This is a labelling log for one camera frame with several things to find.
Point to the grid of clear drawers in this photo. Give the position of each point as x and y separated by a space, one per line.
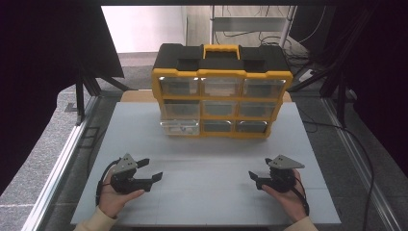
258 88

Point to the wooden board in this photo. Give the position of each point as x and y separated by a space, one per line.
138 96

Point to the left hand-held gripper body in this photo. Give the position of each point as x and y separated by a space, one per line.
125 166

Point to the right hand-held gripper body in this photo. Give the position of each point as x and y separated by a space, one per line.
282 176

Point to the yellow black organizer cabinet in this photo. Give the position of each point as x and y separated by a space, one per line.
221 59

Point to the white power strip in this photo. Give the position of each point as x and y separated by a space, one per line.
306 75

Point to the black metal stand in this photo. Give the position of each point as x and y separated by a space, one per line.
342 96
80 99

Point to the black curtain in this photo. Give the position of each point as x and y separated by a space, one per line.
38 64
385 80

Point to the aluminium frame rail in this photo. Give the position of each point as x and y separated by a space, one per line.
359 160
61 160

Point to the person's right hand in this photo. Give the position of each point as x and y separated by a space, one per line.
288 202

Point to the person's left hand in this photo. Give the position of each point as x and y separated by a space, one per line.
112 200

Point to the white metal rack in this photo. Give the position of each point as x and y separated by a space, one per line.
247 24

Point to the blue pushpin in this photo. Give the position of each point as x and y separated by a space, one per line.
183 129

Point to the clear plastic drawer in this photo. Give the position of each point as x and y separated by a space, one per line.
179 127

